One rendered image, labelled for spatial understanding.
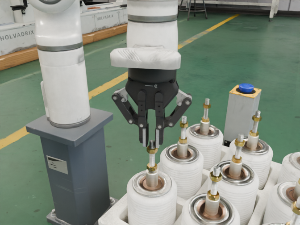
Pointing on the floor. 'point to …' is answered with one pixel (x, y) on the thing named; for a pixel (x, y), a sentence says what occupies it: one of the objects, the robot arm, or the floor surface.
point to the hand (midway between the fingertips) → (151, 135)
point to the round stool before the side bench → (192, 8)
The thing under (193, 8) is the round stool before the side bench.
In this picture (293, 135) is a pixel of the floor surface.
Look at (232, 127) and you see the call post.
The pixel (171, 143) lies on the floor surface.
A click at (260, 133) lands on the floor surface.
